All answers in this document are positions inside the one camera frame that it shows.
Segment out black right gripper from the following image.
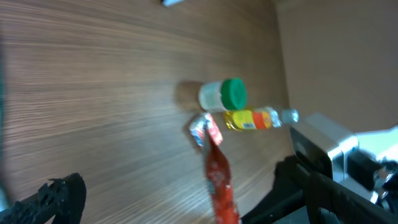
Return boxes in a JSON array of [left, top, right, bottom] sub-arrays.
[[346, 150, 397, 215]]

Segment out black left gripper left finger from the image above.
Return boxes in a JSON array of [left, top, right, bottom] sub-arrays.
[[1, 173, 86, 224]]

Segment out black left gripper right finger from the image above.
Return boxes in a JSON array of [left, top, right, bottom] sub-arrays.
[[304, 172, 397, 224]]

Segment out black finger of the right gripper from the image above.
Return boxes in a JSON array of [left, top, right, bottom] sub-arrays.
[[241, 156, 308, 223]]

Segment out red Nescafe coffee sachet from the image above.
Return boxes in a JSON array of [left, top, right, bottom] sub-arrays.
[[203, 133, 241, 224]]

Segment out yellow oil bottle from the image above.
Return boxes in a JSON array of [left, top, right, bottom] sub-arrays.
[[224, 106, 300, 131]]

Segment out white barcode scanner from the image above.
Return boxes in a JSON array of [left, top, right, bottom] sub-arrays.
[[161, 0, 184, 7]]

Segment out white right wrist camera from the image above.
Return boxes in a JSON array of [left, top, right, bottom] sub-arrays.
[[290, 113, 359, 183]]

